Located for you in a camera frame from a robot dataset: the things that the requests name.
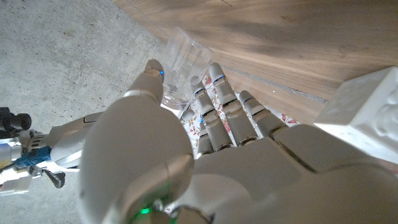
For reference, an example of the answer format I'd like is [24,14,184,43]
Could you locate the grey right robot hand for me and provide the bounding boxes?
[18,111,105,175]

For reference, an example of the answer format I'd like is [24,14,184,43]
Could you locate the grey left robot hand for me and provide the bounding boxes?
[77,58,398,224]

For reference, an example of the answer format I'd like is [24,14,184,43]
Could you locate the clear medicine bottle white cap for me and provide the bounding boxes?
[160,27,215,118]

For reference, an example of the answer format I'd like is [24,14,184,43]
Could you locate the white cube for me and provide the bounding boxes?
[313,65,398,164]

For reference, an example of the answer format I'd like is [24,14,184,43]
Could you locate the floral backdrop cloth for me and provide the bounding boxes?
[178,74,301,156]

